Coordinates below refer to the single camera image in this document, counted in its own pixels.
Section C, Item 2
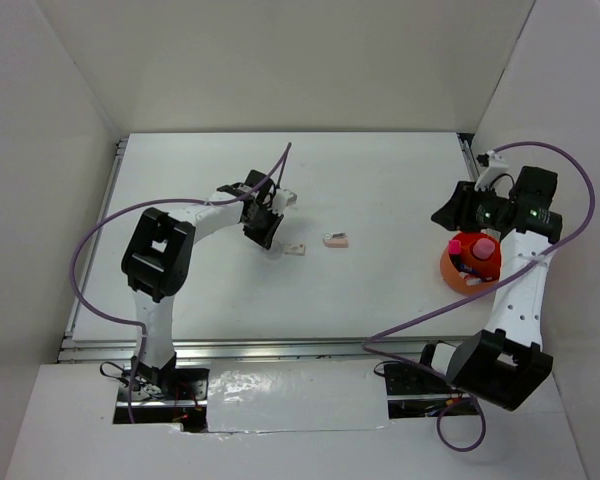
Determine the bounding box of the clear tape roll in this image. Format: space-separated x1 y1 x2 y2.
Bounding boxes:
266 241 283 261

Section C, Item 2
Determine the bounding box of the white staples box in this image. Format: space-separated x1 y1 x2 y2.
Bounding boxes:
283 242 306 256

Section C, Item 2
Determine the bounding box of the pink eraser with sharpener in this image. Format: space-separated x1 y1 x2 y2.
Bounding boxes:
323 232 349 248

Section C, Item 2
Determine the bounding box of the pink cap black highlighter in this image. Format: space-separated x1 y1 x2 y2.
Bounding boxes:
447 239 462 261

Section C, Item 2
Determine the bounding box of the dark blue gel pen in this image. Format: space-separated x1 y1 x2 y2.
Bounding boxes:
459 263 485 277

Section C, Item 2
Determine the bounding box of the red gel pen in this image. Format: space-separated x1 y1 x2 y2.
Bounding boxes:
462 275 484 287

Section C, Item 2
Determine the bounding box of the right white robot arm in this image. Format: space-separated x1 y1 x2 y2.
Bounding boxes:
416 166 562 411

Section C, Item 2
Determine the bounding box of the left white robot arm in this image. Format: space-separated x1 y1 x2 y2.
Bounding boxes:
121 170 297 399

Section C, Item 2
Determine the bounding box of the orange round organizer container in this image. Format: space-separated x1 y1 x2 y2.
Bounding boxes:
439 232 502 296

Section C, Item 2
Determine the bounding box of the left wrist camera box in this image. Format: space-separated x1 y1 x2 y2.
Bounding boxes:
271 189 297 215

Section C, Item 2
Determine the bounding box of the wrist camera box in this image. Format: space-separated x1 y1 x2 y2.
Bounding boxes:
271 189 297 215
474 150 509 191

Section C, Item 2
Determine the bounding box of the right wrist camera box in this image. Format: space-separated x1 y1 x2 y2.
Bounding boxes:
474 150 509 191

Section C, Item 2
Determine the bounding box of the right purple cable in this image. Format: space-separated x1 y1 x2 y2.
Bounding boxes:
362 142 596 453

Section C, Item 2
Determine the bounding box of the purple cable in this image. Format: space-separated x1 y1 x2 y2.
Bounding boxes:
69 142 293 426
362 142 596 453

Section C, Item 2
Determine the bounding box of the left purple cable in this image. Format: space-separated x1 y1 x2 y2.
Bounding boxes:
69 142 293 426

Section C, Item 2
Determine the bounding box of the aluminium table frame rail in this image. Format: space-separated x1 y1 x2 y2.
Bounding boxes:
59 133 475 363

